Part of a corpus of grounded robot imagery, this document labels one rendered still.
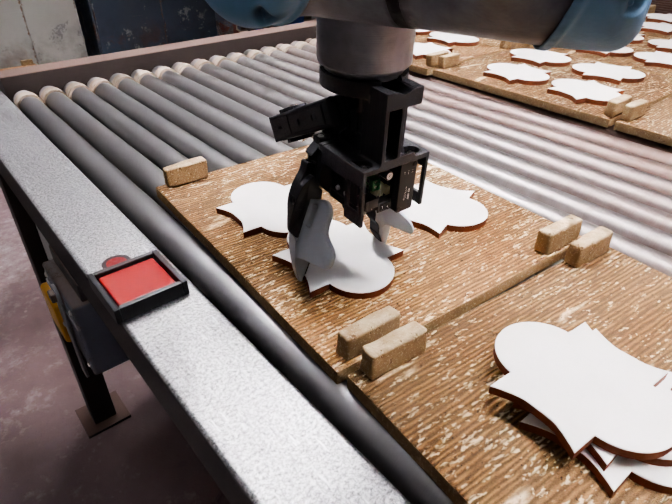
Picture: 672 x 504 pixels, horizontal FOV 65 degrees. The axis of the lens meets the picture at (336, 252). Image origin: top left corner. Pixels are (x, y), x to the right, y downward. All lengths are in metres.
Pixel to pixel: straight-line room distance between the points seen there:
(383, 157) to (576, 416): 0.23
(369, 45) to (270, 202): 0.31
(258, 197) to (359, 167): 0.27
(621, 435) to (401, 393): 0.15
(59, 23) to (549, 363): 4.88
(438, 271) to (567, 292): 0.13
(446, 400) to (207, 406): 0.19
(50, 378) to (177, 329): 1.41
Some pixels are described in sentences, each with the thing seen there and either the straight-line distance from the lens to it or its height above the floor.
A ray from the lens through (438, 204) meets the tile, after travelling 0.66.
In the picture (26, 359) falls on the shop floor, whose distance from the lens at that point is 2.04.
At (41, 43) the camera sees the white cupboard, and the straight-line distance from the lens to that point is 5.08.
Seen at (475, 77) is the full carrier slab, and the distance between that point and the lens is 1.22.
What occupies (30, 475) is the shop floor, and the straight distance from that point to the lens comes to 1.70.
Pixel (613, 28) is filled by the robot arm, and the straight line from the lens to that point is 0.26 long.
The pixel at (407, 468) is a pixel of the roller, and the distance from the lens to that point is 0.42.
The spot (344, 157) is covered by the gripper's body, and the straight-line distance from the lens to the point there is 0.44.
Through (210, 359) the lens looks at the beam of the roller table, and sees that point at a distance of 0.50.
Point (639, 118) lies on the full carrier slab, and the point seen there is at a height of 0.94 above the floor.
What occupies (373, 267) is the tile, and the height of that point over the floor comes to 0.95.
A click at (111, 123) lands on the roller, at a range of 1.08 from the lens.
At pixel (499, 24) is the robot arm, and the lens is 0.26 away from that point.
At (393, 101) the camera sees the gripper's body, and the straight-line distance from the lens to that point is 0.41.
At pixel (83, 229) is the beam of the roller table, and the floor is 0.91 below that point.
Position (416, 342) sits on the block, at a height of 0.96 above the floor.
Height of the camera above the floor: 1.26
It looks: 34 degrees down
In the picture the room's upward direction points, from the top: straight up
